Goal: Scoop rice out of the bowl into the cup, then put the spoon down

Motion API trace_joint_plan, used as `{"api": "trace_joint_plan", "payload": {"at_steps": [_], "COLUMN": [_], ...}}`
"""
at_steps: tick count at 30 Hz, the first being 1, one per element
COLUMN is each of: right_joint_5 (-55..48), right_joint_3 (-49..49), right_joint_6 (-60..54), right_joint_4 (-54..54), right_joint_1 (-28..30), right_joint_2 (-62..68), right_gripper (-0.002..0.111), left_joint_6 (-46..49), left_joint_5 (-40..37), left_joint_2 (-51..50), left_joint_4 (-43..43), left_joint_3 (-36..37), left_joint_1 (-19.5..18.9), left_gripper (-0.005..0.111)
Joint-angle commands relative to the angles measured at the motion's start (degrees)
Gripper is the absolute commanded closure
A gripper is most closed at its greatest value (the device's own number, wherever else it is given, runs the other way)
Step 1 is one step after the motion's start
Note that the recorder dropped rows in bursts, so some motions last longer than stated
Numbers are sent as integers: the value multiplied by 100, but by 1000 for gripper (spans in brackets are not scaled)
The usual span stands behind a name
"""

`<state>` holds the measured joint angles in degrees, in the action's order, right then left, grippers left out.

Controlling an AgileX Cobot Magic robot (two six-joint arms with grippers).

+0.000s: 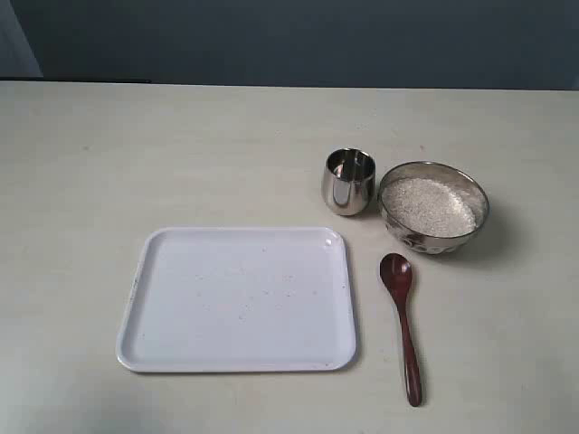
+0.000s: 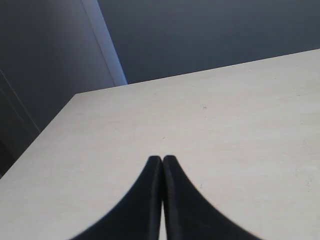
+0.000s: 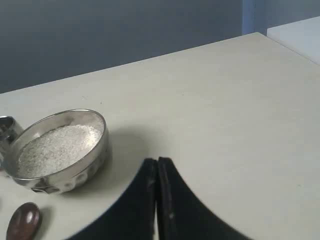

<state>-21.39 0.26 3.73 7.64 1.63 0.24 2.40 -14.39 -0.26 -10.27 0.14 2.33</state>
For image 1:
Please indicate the steel bowl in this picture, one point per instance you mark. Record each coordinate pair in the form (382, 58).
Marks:
(460, 183)

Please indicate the small steel cup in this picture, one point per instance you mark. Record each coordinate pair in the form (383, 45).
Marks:
(348, 181)

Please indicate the dark red wooden spoon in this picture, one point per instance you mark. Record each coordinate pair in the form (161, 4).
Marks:
(397, 276)

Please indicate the white rectangular plastic tray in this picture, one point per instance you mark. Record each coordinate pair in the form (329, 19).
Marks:
(239, 300)

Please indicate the white rice heap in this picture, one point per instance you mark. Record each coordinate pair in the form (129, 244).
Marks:
(428, 207)

